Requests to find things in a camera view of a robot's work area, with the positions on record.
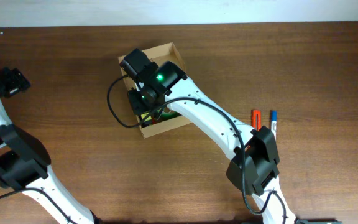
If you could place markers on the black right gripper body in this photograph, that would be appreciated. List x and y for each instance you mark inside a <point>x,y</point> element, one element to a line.
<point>142,101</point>

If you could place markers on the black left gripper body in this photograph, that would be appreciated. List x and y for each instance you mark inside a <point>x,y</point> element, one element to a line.
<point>9,83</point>

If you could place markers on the yellow highlighter pen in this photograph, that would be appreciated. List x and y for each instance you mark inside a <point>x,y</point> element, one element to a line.
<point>146,118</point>

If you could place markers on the green tape roll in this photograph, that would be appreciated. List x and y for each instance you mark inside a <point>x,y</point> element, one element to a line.
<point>167,113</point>

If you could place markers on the brown cardboard box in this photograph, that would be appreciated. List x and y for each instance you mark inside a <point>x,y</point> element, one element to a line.
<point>166,124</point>

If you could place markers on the orange utility knife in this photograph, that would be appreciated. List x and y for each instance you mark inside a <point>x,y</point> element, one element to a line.
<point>256,119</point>

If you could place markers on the blue white marker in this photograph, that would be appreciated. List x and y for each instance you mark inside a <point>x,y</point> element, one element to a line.
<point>273,123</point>

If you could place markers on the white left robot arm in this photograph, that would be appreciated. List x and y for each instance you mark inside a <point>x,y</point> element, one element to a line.
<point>26,166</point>

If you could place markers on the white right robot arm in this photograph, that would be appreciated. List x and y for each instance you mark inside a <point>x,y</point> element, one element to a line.
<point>253,153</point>

